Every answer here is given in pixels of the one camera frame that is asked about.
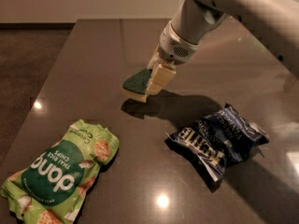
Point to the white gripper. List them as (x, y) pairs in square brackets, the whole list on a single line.
[(173, 48)]

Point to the green and yellow sponge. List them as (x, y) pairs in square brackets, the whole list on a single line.
[(135, 87)]

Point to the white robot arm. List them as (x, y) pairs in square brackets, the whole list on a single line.
[(275, 23)]

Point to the blue kettle chip bag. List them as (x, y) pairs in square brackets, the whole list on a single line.
[(221, 139)]

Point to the green rice chip bag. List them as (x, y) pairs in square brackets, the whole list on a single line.
[(53, 188)]

